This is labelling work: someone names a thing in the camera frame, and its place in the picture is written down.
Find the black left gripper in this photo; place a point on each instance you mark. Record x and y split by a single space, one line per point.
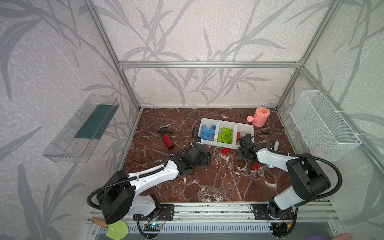
205 157

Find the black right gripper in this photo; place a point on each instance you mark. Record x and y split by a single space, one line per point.
245 144

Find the green lego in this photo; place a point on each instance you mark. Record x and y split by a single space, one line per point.
228 139
227 131
220 138
223 138

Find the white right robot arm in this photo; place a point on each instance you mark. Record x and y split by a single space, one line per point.
308 180

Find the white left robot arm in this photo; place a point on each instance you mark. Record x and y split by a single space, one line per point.
122 194

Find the white three-compartment bin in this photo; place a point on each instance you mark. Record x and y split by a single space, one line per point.
236 127

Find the pink watering can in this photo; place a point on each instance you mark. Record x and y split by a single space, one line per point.
260 117

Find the left controller board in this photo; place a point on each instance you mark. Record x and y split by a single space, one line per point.
153 227

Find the controller board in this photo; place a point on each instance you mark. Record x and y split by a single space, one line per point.
281 229
153 227

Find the right controller board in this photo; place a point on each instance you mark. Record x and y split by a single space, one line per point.
281 229

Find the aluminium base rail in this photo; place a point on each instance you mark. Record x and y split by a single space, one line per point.
243 212

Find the white wire mesh basket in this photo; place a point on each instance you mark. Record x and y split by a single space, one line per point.
325 131

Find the clear wall shelf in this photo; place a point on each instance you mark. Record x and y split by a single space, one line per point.
77 140

